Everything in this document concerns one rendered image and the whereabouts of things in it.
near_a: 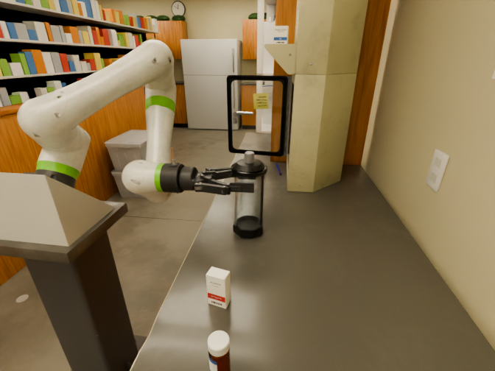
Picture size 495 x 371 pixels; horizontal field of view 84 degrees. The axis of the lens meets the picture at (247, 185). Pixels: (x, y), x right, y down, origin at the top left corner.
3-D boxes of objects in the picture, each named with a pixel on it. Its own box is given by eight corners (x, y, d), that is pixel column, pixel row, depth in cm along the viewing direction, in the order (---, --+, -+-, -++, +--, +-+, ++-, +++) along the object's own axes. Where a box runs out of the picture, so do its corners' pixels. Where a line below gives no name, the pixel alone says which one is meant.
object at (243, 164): (265, 168, 87) (266, 148, 84) (263, 179, 79) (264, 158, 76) (236, 166, 88) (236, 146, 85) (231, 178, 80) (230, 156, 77)
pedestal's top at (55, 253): (-20, 253, 88) (-25, 243, 86) (58, 205, 116) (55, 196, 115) (70, 263, 83) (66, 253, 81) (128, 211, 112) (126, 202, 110)
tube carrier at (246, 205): (265, 218, 96) (267, 160, 87) (263, 237, 86) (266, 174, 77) (234, 216, 97) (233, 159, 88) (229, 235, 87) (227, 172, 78)
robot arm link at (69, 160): (20, 163, 86) (41, 110, 92) (45, 179, 100) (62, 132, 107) (65, 169, 88) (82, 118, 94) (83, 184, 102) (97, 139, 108)
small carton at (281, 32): (287, 45, 105) (289, 26, 103) (286, 44, 101) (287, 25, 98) (275, 45, 106) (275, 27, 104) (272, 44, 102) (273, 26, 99)
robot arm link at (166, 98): (144, 62, 108) (175, 65, 110) (148, 84, 119) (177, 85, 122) (141, 103, 102) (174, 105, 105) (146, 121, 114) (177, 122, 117)
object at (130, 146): (166, 155, 352) (163, 129, 338) (145, 173, 298) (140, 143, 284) (135, 154, 356) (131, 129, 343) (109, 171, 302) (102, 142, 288)
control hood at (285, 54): (292, 71, 129) (294, 46, 125) (295, 74, 100) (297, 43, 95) (267, 71, 130) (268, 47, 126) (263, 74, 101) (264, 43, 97)
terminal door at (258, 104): (283, 157, 145) (288, 75, 129) (228, 152, 152) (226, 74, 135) (283, 156, 146) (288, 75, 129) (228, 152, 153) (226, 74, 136)
